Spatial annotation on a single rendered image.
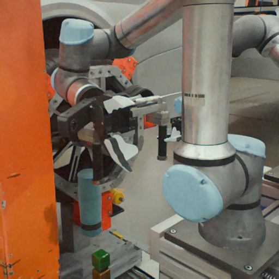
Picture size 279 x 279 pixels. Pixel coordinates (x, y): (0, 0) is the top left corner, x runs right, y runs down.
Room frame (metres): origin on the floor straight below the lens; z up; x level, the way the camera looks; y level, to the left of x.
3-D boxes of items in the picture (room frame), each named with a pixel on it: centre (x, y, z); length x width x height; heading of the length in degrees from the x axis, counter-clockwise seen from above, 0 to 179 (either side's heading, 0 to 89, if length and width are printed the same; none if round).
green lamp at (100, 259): (0.92, 0.11, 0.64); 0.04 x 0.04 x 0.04; 45
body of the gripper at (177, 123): (1.55, -0.19, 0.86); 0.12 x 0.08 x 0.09; 135
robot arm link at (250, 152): (0.77, -0.21, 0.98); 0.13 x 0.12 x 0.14; 140
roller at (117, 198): (1.65, 0.18, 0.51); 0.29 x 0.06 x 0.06; 45
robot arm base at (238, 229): (0.77, -0.21, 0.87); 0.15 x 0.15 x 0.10
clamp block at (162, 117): (1.47, -0.07, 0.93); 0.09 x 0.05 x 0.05; 45
